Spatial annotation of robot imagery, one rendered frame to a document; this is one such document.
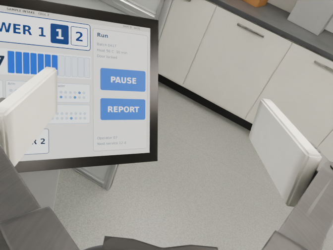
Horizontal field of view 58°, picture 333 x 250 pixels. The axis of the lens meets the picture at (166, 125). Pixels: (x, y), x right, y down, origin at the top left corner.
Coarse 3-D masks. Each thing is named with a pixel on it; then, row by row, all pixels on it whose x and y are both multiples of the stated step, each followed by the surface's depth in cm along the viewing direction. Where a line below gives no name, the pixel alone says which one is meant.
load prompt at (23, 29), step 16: (0, 16) 51; (16, 16) 52; (32, 16) 53; (0, 32) 51; (16, 32) 52; (32, 32) 53; (48, 32) 55; (64, 32) 56; (80, 32) 58; (64, 48) 56; (80, 48) 58
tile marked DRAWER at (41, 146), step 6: (42, 132) 55; (48, 132) 56; (36, 138) 55; (42, 138) 55; (48, 138) 56; (36, 144) 55; (42, 144) 55; (48, 144) 56; (30, 150) 54; (36, 150) 55; (42, 150) 55; (48, 150) 56
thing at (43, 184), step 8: (24, 176) 70; (32, 176) 71; (40, 176) 72; (48, 176) 73; (56, 176) 75; (32, 184) 73; (40, 184) 74; (48, 184) 75; (56, 184) 77; (32, 192) 75; (40, 192) 77; (48, 192) 78; (40, 200) 79; (48, 200) 80
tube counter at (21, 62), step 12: (0, 48) 51; (0, 60) 51; (12, 60) 52; (24, 60) 53; (36, 60) 54; (48, 60) 55; (60, 60) 56; (72, 60) 57; (84, 60) 58; (0, 72) 51; (12, 72) 52; (24, 72) 53; (36, 72) 54; (60, 72) 56; (72, 72) 57; (84, 72) 58
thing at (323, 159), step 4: (308, 140) 16; (312, 144) 16; (316, 148) 16; (320, 152) 15; (324, 156) 15; (324, 160) 15; (328, 160) 15; (320, 164) 14; (320, 168) 14; (316, 172) 14; (312, 180) 14
